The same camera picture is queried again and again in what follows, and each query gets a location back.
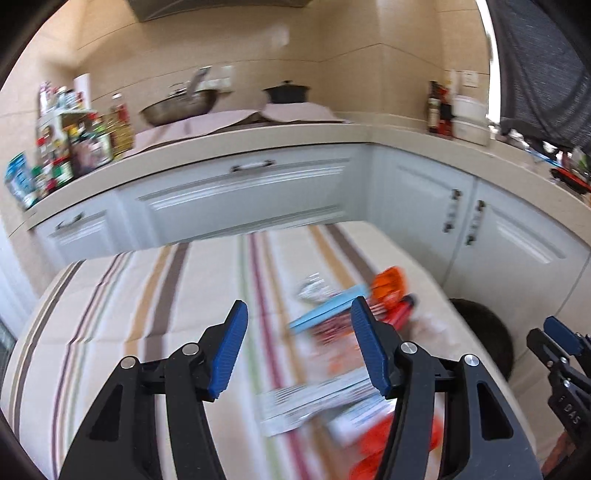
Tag red plastic bag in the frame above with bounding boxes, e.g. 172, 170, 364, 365
349, 413, 444, 479

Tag white tissue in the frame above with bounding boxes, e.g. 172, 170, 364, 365
410, 314, 451, 347

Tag white blue toothpaste box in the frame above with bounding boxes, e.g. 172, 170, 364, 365
327, 395, 397, 447

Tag red shiny roll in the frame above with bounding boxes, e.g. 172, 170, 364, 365
384, 294, 417, 332

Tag white paper package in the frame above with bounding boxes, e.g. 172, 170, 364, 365
259, 368, 379, 438

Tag orange white snack wrapper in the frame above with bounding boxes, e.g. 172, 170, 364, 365
311, 334, 365, 380

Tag red white patterned wrapper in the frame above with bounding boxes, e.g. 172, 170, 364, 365
311, 311, 361, 356

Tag light blue paper strip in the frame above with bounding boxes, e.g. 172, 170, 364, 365
288, 284, 370, 334

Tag orange bag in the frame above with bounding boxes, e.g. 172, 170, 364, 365
370, 266, 408, 309

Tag silver foil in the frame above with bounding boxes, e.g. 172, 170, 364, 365
297, 273, 337, 305

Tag black trash bin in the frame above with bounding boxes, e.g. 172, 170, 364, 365
451, 298, 515, 381

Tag person's right hand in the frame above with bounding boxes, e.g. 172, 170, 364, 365
541, 431, 576, 478

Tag striped tablecloth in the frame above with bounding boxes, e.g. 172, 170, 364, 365
0, 221, 537, 480

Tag red black appliance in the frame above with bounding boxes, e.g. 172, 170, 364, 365
550, 167, 591, 195

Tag white stacked bowls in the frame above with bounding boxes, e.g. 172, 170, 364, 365
452, 95, 491, 146

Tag red packet by bottle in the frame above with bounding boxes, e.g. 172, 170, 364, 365
438, 85, 454, 138

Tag dark sauce bottle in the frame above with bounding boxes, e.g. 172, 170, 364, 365
427, 81, 441, 134

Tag blue white snack bag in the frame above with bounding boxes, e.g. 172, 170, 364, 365
4, 152, 38, 210

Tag dark hanging curtain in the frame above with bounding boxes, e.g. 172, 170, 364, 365
487, 0, 591, 154

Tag white spice rack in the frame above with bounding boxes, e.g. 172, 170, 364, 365
37, 110, 95, 192

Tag yellow oil bottle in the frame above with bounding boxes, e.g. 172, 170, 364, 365
107, 92, 134, 159

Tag pink stove cover cloth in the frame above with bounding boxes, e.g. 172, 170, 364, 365
123, 102, 346, 159

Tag steel wok pan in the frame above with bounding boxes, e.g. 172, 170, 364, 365
139, 66, 219, 127

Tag black lidded pot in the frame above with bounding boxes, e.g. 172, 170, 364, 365
263, 80, 310, 104

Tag paper towel roll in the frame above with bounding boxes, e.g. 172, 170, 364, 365
73, 73, 91, 110

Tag range hood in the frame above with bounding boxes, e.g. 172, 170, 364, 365
127, 0, 311, 22

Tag cabinet door handle right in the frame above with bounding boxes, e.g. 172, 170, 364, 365
465, 200, 486, 246

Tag cabinet door handle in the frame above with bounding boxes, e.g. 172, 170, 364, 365
465, 200, 486, 246
443, 189, 463, 233

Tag cabinet door handle left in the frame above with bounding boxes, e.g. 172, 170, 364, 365
443, 189, 463, 233

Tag drawer handle left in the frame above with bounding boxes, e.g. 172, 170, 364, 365
55, 212, 85, 231

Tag drawer handle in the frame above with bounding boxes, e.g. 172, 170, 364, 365
229, 160, 276, 173
55, 212, 85, 231

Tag white wall socket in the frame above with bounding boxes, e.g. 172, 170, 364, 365
462, 70, 480, 88

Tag drawer handle middle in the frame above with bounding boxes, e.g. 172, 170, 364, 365
229, 160, 276, 173

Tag white wall rack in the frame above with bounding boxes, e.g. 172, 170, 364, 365
198, 64, 235, 94

